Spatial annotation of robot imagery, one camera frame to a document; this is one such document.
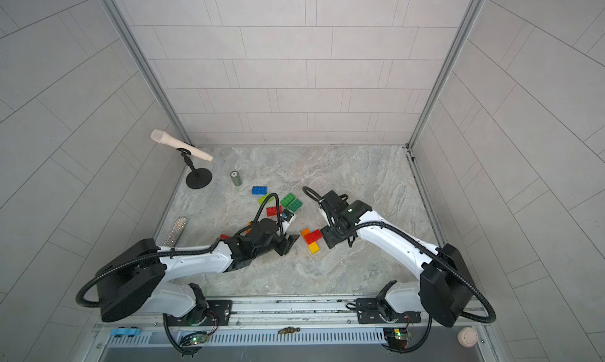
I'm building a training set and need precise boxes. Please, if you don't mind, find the green battery cell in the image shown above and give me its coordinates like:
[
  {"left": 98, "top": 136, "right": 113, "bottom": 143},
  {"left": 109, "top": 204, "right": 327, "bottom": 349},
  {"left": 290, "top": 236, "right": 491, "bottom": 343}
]
[{"left": 230, "top": 171, "right": 243, "bottom": 187}]

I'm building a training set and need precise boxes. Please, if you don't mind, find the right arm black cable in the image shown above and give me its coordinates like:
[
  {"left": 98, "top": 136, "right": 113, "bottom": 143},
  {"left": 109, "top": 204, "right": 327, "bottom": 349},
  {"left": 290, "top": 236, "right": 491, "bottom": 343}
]
[{"left": 302, "top": 185, "right": 497, "bottom": 325}]

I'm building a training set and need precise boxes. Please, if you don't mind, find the circuit board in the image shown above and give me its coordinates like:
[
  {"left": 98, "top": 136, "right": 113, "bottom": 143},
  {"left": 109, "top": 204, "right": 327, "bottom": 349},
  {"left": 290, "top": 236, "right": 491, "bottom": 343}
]
[
  {"left": 383, "top": 328, "right": 414, "bottom": 350},
  {"left": 180, "top": 331, "right": 210, "bottom": 347}
]

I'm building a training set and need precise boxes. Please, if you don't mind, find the metal corner profile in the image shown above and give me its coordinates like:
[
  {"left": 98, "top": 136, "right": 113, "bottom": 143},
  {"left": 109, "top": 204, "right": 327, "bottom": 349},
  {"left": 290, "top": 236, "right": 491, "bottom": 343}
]
[
  {"left": 407, "top": 0, "right": 485, "bottom": 152},
  {"left": 99, "top": 0, "right": 191, "bottom": 143}
]

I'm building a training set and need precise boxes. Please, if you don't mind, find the metal corner profile left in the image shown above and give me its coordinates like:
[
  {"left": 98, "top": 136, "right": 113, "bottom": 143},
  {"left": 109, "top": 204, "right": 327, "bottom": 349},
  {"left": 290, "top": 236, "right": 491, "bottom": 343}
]
[{"left": 99, "top": 0, "right": 191, "bottom": 143}]

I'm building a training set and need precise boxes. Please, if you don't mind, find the red lego brick left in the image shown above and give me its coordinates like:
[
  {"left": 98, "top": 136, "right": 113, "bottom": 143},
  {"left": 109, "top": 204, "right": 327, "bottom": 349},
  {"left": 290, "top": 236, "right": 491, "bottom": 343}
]
[{"left": 266, "top": 205, "right": 283, "bottom": 217}]

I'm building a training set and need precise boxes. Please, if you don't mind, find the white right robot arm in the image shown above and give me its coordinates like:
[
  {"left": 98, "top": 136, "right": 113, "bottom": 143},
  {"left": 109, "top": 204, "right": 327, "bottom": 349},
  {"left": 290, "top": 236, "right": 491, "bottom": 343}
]
[{"left": 318, "top": 191, "right": 473, "bottom": 327}]

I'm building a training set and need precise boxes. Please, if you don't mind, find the glittery silver stick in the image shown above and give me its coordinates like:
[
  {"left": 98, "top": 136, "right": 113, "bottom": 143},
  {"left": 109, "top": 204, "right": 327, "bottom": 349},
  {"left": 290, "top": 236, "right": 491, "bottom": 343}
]
[{"left": 162, "top": 217, "right": 187, "bottom": 248}]

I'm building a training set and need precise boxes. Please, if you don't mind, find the pink round knob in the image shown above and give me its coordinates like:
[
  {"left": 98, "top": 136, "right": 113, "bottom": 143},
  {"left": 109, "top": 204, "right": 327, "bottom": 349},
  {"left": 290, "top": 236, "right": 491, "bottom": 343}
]
[{"left": 457, "top": 327, "right": 480, "bottom": 349}]

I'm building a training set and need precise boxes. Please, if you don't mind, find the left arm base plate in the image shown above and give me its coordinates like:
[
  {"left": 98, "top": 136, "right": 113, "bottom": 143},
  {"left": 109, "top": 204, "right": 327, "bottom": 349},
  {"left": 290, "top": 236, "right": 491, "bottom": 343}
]
[{"left": 167, "top": 300, "right": 233, "bottom": 327}]

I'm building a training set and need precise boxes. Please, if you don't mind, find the red lego brick long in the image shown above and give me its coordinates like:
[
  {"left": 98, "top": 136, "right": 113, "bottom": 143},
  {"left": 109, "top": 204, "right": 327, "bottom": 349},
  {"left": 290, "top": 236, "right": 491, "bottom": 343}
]
[{"left": 303, "top": 230, "right": 322, "bottom": 245}]

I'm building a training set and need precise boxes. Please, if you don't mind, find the aluminium rail frame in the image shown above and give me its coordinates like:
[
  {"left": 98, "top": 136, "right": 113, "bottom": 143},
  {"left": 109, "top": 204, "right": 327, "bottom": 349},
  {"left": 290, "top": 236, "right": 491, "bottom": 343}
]
[{"left": 81, "top": 294, "right": 499, "bottom": 361}]

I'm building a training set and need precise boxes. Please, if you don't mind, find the bright green lego brick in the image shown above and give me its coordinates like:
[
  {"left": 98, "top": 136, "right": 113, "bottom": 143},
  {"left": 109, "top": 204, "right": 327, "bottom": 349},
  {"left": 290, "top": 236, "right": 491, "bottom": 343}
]
[{"left": 280, "top": 193, "right": 296, "bottom": 207}]

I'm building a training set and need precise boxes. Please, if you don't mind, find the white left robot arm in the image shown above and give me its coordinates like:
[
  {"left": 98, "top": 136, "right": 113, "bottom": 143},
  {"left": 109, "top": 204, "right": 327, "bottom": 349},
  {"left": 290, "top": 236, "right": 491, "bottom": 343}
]
[{"left": 95, "top": 219, "right": 299, "bottom": 323}]

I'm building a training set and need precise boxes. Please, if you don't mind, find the metal corner profile right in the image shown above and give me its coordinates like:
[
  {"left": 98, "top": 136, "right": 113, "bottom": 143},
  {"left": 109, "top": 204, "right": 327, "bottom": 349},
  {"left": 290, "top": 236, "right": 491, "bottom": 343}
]
[{"left": 407, "top": 0, "right": 485, "bottom": 152}]

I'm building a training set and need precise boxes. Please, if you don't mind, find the dark green lego brick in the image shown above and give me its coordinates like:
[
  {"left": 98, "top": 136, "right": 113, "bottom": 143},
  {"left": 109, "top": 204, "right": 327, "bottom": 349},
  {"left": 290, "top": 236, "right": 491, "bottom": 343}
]
[{"left": 288, "top": 199, "right": 303, "bottom": 213}]

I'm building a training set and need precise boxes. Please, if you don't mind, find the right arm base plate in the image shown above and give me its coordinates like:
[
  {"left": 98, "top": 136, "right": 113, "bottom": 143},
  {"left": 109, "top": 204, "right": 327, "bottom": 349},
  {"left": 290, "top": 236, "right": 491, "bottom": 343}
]
[{"left": 346, "top": 298, "right": 422, "bottom": 324}]

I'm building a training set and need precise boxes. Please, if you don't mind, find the brass fitting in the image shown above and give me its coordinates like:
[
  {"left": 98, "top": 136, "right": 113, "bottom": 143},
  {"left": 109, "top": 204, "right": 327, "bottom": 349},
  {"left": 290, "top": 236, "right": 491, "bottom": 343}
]
[{"left": 278, "top": 327, "right": 300, "bottom": 335}]

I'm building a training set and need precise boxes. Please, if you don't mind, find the left circuit board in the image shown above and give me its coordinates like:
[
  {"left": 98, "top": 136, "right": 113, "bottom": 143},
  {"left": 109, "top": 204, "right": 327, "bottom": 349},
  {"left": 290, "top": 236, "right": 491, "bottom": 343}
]
[{"left": 180, "top": 331, "right": 210, "bottom": 347}]

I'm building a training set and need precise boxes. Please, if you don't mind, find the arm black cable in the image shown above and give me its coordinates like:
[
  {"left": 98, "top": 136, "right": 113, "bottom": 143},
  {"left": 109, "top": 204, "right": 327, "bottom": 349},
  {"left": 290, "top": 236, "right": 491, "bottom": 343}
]
[
  {"left": 302, "top": 185, "right": 497, "bottom": 325},
  {"left": 75, "top": 192, "right": 285, "bottom": 309}
]

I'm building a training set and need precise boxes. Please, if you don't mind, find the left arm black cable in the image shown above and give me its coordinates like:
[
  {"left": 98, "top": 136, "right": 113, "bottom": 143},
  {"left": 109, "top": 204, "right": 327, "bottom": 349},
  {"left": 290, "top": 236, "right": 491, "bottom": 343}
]
[{"left": 75, "top": 192, "right": 285, "bottom": 309}]

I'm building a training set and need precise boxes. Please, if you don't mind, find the blue clip on rail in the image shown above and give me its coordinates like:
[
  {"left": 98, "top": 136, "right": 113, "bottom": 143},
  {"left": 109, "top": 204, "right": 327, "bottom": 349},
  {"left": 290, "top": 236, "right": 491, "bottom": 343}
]
[{"left": 110, "top": 327, "right": 141, "bottom": 338}]

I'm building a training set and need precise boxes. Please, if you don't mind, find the yellow lego brick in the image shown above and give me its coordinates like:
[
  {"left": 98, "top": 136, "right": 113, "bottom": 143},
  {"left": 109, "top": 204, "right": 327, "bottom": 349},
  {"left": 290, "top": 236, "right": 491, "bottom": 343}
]
[{"left": 308, "top": 242, "right": 320, "bottom": 254}]

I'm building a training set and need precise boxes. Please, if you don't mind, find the beige microphone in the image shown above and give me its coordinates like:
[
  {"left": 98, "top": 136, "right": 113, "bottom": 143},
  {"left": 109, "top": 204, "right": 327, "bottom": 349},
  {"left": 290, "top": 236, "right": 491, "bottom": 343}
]
[{"left": 151, "top": 130, "right": 214, "bottom": 162}]

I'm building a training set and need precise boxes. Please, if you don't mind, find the dark blue lego brick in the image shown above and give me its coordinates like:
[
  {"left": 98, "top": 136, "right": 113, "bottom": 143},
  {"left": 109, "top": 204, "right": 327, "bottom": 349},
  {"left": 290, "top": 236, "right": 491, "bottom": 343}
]
[{"left": 251, "top": 186, "right": 268, "bottom": 196}]

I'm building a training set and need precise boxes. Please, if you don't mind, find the black microphone stand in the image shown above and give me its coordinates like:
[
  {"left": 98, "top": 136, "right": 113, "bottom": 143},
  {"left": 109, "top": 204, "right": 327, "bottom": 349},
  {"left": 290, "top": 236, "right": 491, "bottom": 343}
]
[{"left": 178, "top": 149, "right": 213, "bottom": 190}]

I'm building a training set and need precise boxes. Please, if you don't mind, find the right circuit board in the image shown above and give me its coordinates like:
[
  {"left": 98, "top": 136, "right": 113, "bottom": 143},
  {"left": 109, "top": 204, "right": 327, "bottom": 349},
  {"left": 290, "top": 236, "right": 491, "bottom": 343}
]
[{"left": 383, "top": 328, "right": 414, "bottom": 350}]

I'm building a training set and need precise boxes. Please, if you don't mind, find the lime lego brick long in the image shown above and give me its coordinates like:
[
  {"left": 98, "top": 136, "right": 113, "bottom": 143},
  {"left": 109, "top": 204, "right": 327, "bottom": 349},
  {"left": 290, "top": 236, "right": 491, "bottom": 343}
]
[{"left": 258, "top": 194, "right": 269, "bottom": 204}]

